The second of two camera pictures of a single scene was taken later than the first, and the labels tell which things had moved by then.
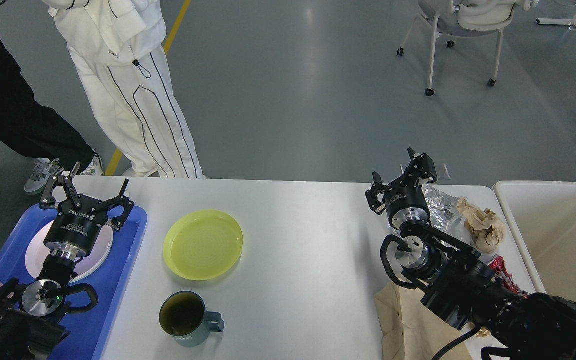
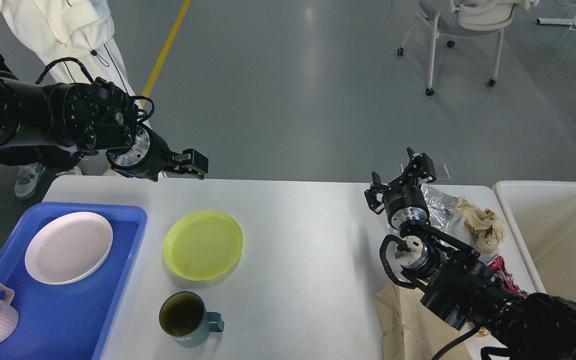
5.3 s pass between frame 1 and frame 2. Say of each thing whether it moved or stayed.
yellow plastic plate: stayed
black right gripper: stayed
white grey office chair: stayed
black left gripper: moved
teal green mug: stayed
